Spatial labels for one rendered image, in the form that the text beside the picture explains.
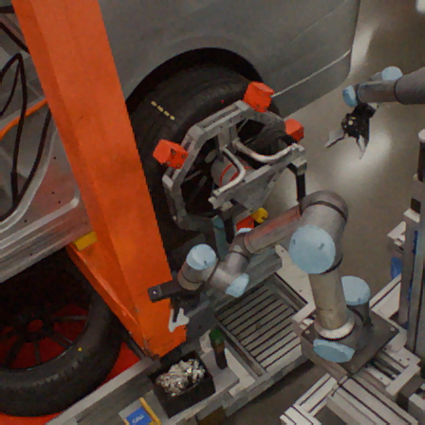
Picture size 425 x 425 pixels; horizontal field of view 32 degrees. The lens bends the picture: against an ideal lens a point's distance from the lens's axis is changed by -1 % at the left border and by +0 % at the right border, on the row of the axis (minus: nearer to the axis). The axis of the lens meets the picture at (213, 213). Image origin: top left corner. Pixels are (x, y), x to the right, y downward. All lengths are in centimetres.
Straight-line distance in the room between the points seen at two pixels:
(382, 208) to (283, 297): 79
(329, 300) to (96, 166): 73
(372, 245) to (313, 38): 112
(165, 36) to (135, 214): 73
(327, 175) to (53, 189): 178
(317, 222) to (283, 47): 133
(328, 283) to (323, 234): 18
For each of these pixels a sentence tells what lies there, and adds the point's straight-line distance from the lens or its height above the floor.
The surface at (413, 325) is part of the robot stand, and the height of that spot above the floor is 86.
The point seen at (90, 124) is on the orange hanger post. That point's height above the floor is 163.
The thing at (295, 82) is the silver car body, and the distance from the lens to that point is 324.
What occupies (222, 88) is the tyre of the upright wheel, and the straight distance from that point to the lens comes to 282.
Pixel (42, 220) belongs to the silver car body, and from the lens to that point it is 286.
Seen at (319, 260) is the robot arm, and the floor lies 140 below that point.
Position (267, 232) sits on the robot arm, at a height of 126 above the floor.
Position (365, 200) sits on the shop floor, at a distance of 398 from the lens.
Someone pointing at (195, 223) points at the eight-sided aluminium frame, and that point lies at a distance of 296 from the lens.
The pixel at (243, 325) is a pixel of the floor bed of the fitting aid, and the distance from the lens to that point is 343.
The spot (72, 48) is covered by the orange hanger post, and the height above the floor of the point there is 187.
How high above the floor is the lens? 286
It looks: 46 degrees down
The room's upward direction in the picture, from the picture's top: 11 degrees counter-clockwise
